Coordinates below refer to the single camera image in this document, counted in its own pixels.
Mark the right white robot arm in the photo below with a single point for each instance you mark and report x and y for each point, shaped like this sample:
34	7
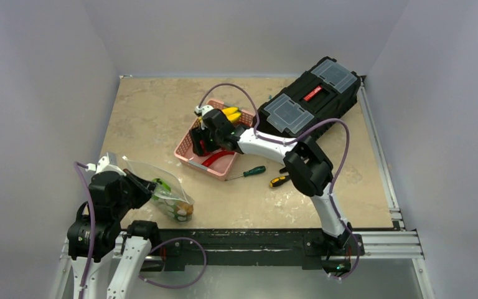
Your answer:
310	170

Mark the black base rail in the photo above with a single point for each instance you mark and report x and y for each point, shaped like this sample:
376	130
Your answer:
303	248

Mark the black plastic toolbox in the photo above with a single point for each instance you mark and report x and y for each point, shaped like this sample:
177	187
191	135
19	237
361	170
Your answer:
326	90

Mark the green handled screwdriver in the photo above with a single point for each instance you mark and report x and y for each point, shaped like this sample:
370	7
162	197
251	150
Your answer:
251	172

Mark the clear zip top bag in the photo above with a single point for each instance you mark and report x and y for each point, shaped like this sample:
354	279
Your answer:
149	172

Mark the black yellow screwdriver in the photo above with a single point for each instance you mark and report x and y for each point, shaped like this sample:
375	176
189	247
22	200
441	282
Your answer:
279	181

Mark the yellow lemon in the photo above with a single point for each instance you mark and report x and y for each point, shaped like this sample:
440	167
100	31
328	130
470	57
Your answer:
187	209

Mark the green striped melon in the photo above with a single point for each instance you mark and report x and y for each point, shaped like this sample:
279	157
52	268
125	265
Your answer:
161	185

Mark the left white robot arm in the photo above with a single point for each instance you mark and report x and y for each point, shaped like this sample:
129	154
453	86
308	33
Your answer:
99	269

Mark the red chili pepper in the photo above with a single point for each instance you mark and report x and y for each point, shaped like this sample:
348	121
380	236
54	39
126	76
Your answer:
215	157

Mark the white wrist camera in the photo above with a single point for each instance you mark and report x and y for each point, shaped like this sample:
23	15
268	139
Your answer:
108	162
202	110

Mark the yellow banana bunch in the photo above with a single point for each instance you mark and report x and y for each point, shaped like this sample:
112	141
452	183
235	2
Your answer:
232	114

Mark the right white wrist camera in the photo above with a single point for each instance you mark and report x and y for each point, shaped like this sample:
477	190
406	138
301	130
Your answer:
202	110

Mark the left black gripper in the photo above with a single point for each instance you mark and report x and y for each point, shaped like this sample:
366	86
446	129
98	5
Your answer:
145	188

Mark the pink plastic basket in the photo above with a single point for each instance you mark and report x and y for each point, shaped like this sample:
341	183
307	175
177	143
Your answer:
220	169

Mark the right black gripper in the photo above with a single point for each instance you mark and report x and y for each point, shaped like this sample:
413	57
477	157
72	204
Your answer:
200	140

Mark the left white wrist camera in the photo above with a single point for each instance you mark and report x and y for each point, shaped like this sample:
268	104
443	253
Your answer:
108	162

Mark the green bell pepper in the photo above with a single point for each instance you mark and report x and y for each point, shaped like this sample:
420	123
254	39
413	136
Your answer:
171	207

